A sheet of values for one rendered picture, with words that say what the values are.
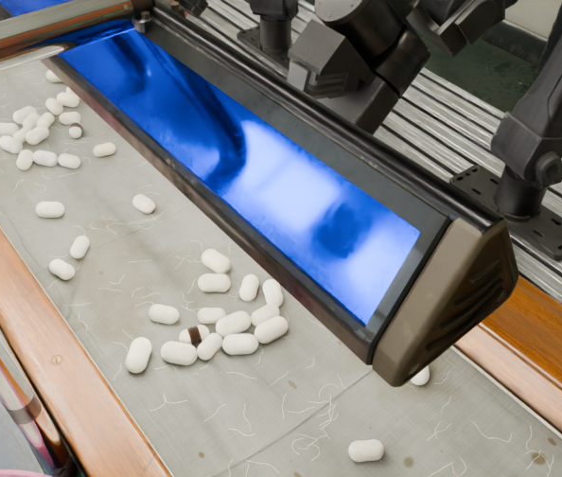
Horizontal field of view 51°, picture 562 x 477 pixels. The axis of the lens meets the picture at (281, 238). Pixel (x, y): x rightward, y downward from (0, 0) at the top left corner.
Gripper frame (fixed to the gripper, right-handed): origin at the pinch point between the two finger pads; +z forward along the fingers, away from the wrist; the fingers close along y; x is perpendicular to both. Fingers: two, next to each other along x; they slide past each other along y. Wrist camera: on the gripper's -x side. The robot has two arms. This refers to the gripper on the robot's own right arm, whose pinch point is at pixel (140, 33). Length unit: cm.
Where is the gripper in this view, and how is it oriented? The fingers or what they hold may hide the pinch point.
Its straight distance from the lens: 92.2
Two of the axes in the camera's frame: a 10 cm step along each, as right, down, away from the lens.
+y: 6.4, 5.4, -5.5
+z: -5.9, 8.0, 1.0
